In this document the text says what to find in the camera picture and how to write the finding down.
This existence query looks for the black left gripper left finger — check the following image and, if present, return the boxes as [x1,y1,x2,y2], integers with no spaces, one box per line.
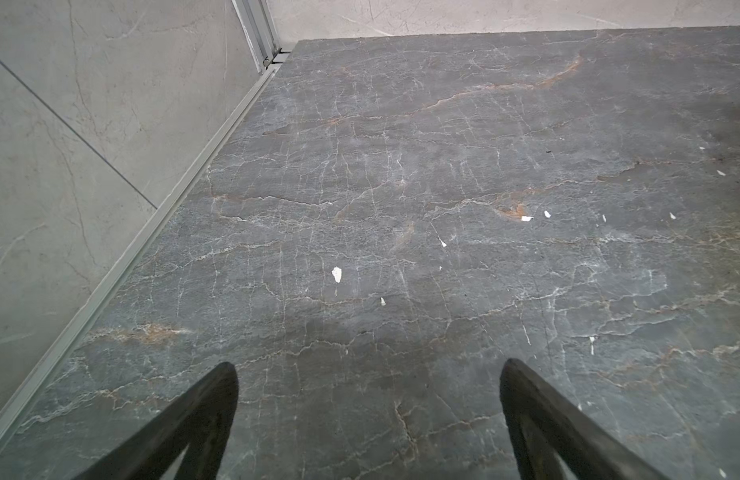
[77,362,239,479]

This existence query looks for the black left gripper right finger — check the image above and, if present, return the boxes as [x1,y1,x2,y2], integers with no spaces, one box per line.
[500,358,666,479]

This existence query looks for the aluminium frame profile left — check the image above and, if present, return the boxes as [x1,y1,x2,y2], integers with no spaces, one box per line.
[0,1,281,448]

